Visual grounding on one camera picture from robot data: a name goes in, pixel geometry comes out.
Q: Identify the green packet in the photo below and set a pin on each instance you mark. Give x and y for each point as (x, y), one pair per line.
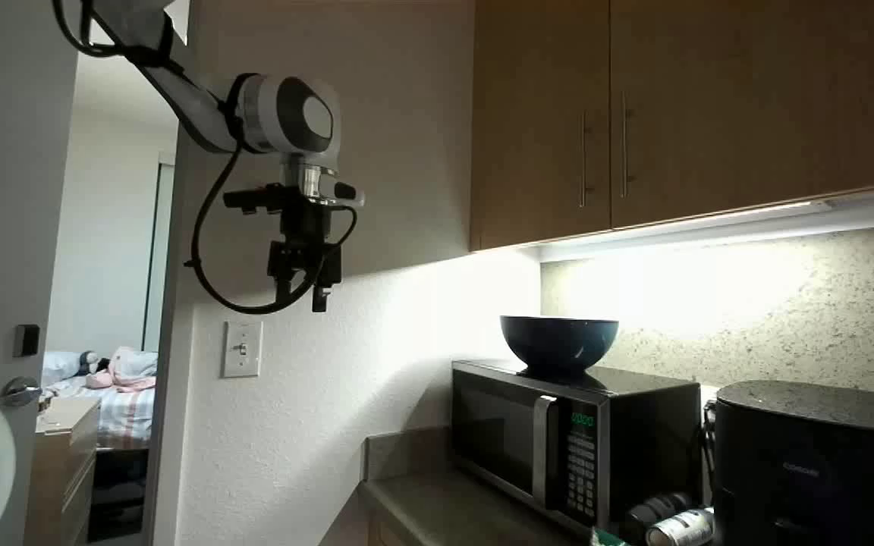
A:
(604, 538)

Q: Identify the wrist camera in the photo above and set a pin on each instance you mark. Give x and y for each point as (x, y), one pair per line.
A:
(251, 199)

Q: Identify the pink blanket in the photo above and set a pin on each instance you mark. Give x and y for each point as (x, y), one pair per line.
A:
(130, 370)

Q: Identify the white wall switch plate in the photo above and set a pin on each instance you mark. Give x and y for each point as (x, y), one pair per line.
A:
(242, 349)

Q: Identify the bed with striped sheet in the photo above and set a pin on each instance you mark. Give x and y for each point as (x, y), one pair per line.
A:
(126, 417)

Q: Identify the white can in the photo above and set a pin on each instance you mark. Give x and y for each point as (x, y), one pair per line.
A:
(683, 528)

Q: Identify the wooden nightstand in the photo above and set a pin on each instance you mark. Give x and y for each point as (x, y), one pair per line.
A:
(61, 470)

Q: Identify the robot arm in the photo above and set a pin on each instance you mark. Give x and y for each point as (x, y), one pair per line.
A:
(289, 114)

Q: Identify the black air fryer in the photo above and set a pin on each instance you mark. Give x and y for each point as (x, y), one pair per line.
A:
(816, 470)

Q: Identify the black door lock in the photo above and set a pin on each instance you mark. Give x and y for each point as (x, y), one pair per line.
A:
(26, 340)

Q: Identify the black can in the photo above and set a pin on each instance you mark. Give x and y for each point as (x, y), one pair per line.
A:
(653, 512)

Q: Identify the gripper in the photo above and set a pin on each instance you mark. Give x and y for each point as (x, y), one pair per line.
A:
(305, 231)

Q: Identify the under-cabinet light strip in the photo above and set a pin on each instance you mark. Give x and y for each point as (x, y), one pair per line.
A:
(710, 227)

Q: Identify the dark blue bowl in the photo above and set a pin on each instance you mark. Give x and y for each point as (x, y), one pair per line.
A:
(558, 341)

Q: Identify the wide wooden cabinet door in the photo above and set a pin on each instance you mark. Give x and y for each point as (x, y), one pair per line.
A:
(771, 91)

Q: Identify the black microwave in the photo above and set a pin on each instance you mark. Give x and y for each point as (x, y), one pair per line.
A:
(634, 425)

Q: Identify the white door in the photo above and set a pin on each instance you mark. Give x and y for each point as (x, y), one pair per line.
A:
(4, 189)

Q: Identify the microwave door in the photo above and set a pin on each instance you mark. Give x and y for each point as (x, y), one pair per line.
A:
(494, 432)

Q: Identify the narrow wooden cabinet door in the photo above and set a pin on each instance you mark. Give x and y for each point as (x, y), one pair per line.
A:
(528, 114)

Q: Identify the wooden wall cabinet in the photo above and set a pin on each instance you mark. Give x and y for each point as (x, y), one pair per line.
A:
(710, 91)

